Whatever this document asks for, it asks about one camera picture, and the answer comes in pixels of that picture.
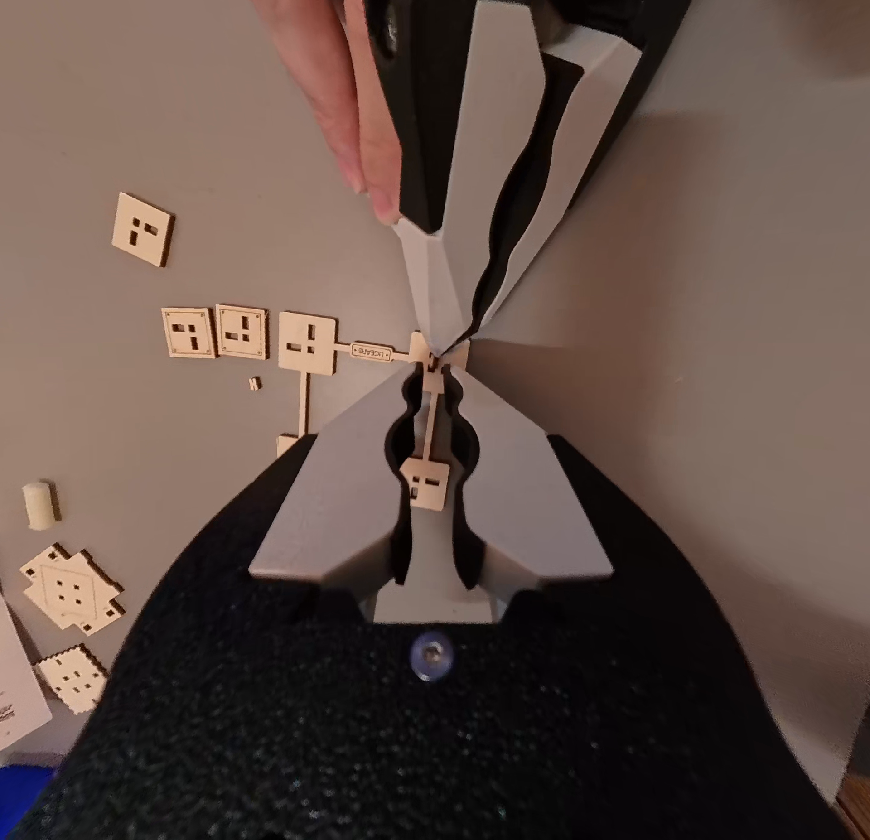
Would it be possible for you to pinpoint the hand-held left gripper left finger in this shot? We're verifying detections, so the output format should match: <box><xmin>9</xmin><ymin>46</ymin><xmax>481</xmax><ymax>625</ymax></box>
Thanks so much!
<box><xmin>249</xmin><ymin>370</ymin><xmax>418</xmax><ymax>623</ymax></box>

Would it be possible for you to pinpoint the grey desk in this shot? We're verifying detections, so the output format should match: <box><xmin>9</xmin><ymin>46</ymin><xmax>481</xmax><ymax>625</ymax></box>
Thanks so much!
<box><xmin>0</xmin><ymin>0</ymin><xmax>870</xmax><ymax>814</ymax></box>

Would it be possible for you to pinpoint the toothed square wooden plate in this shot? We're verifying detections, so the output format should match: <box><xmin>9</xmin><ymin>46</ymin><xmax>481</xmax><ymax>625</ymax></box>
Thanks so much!
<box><xmin>34</xmin><ymin>644</ymin><xmax>110</xmax><ymax>715</ymax></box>

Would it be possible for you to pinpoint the assembly instruction sheet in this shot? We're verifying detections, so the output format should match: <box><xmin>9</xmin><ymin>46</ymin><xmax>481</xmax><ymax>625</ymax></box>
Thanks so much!
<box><xmin>0</xmin><ymin>592</ymin><xmax>54</xmax><ymax>751</ymax></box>

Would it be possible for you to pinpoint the white wax stick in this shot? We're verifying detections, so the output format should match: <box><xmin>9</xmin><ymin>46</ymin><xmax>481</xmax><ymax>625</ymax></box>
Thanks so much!
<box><xmin>22</xmin><ymin>481</ymin><xmax>58</xmax><ymax>531</ymax></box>

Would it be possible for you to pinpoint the plain square wooden tile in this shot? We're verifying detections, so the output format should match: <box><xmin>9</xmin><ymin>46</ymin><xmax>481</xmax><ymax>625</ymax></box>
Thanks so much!
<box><xmin>111</xmin><ymin>192</ymin><xmax>175</xmax><ymax>270</ymax></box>

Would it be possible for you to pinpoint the cross-shaped wooden plate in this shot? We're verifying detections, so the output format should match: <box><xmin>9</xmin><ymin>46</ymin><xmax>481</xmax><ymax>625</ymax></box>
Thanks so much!
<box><xmin>19</xmin><ymin>544</ymin><xmax>128</xmax><ymax>633</ymax></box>

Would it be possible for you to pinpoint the bordered square wooden tile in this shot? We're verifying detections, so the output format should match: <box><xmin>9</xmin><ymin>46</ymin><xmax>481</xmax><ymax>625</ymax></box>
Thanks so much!
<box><xmin>215</xmin><ymin>303</ymin><xmax>269</xmax><ymax>360</ymax></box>
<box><xmin>162</xmin><ymin>306</ymin><xmax>218</xmax><ymax>360</ymax></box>

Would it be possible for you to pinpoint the person's right hand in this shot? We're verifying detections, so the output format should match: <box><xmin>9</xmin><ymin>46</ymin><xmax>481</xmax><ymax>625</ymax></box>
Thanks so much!
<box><xmin>234</xmin><ymin>0</ymin><xmax>403</xmax><ymax>227</ymax></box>

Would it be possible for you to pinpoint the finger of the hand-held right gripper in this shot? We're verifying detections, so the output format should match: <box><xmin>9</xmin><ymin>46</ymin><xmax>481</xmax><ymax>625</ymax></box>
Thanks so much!
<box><xmin>468</xmin><ymin>28</ymin><xmax>644</xmax><ymax>333</ymax></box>
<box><xmin>393</xmin><ymin>0</ymin><xmax>546</xmax><ymax>360</ymax></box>

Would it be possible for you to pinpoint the wooden frame of square parts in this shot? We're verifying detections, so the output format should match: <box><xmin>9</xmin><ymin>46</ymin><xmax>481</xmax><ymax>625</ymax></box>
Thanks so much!
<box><xmin>275</xmin><ymin>310</ymin><xmax>471</xmax><ymax>515</ymax></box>

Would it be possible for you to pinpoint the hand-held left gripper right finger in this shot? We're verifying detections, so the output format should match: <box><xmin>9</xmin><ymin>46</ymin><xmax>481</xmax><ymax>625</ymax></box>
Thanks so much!
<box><xmin>443</xmin><ymin>370</ymin><xmax>617</xmax><ymax>623</ymax></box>

